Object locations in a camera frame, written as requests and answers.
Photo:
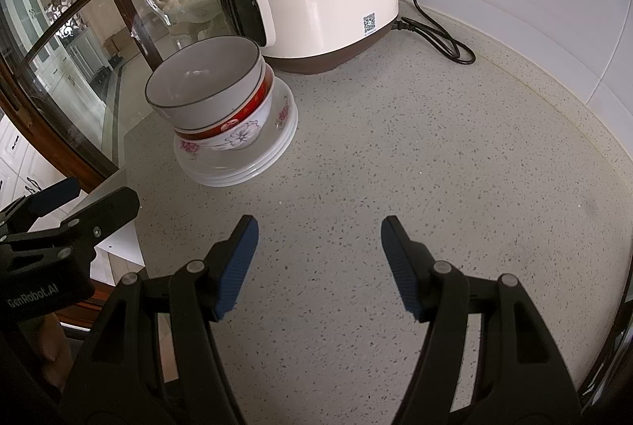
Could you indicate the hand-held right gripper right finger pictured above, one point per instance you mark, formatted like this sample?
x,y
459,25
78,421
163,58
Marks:
x,y
400,267

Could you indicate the person's left hand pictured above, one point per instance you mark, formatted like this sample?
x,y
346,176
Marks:
x,y
52,348

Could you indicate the black-rimmed white bowl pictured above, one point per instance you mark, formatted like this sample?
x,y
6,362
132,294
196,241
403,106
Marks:
x,y
198,74

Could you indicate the white cabinet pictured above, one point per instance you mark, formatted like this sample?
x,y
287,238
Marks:
x,y
15,168

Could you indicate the red banded bowl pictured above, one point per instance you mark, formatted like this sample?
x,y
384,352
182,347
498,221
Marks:
x,y
207,133

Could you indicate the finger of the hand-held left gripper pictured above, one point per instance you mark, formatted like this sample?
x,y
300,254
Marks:
x,y
109,210
54,195

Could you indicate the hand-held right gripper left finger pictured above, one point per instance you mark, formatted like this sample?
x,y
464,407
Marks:
x,y
237,267

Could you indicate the large white bowl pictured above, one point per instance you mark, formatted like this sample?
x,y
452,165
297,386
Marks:
x,y
242,133

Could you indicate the small floral white plate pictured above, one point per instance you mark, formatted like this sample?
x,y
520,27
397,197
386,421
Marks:
x,y
282,108

